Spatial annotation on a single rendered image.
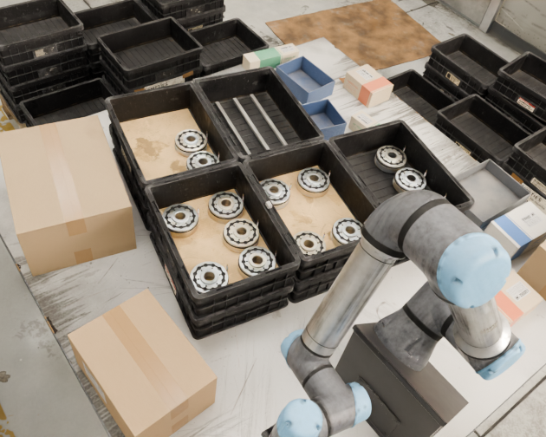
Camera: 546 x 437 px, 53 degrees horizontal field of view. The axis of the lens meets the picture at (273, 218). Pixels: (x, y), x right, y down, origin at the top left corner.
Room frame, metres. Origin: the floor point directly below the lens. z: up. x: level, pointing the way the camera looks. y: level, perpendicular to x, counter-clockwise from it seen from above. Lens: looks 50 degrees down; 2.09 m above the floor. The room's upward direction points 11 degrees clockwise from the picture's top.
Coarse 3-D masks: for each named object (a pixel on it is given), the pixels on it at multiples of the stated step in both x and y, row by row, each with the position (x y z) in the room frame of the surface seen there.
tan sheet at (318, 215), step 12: (288, 180) 1.22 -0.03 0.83; (300, 192) 1.18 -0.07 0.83; (336, 192) 1.20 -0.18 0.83; (288, 204) 1.12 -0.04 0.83; (300, 204) 1.13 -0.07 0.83; (312, 204) 1.14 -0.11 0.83; (324, 204) 1.15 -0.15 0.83; (336, 204) 1.16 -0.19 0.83; (288, 216) 1.07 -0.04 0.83; (300, 216) 1.08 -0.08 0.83; (312, 216) 1.09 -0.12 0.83; (324, 216) 1.10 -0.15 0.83; (336, 216) 1.11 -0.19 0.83; (348, 216) 1.12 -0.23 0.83; (288, 228) 1.03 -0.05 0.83; (300, 228) 1.03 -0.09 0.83; (312, 228) 1.04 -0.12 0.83; (324, 228) 1.05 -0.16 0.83; (324, 240) 1.01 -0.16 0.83
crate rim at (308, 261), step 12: (312, 144) 1.30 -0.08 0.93; (264, 156) 1.21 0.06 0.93; (336, 156) 1.26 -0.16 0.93; (348, 168) 1.22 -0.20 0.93; (264, 192) 1.06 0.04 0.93; (372, 204) 1.09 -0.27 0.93; (276, 216) 0.98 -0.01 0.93; (300, 252) 0.87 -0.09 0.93; (324, 252) 0.89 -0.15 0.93; (336, 252) 0.90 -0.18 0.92
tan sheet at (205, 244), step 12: (192, 204) 1.05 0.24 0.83; (204, 204) 1.06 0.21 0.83; (204, 216) 1.01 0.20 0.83; (204, 228) 0.97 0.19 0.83; (216, 228) 0.98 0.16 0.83; (180, 240) 0.91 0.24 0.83; (192, 240) 0.92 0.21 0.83; (204, 240) 0.92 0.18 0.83; (216, 240) 0.93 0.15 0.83; (180, 252) 0.87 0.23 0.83; (192, 252) 0.88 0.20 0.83; (204, 252) 0.88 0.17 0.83; (216, 252) 0.89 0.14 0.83; (228, 252) 0.90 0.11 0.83; (192, 264) 0.84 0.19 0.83; (228, 264) 0.86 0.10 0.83; (276, 264) 0.89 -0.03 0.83; (240, 276) 0.83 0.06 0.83
